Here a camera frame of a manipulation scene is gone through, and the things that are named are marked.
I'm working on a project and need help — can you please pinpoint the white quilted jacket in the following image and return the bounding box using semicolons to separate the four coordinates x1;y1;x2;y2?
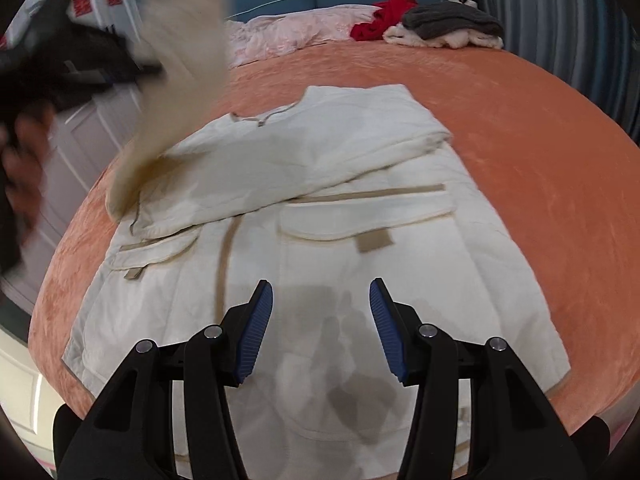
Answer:
62;0;573;480

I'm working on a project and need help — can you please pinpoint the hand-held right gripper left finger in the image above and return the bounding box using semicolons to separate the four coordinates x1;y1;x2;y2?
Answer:
60;280;275;480

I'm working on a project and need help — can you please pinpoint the pink floral quilt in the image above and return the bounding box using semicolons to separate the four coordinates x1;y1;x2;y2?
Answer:
227;4;386;68

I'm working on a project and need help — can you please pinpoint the white fluffy garment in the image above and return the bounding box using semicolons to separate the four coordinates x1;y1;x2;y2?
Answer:
382;22;506;51

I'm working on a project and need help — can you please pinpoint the grey ribbed curtain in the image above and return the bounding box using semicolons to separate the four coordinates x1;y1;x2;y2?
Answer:
472;0;640;141

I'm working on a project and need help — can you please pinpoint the person's left hand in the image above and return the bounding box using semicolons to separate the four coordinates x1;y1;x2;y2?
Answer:
4;106;57;241

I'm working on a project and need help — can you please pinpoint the orange plush blanket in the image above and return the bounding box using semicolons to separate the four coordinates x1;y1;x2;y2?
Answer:
27;42;640;461

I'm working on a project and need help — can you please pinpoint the white panelled wardrobe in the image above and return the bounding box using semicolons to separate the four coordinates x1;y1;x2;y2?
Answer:
0;0;151;306

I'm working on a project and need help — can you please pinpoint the white drawer cabinet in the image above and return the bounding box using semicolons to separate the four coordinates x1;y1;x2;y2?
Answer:
0;330;66;413

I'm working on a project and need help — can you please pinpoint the red garment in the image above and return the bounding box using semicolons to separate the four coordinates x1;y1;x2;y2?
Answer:
350;0;426;43

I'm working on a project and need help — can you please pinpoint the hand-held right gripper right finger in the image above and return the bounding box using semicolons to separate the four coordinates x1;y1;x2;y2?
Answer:
369;277;583;480

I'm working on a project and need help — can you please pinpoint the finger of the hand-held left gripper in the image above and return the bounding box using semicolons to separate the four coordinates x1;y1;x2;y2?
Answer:
100;35;167;92

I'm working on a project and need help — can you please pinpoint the grey knitted garment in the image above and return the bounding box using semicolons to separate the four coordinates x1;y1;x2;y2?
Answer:
401;2;506;41

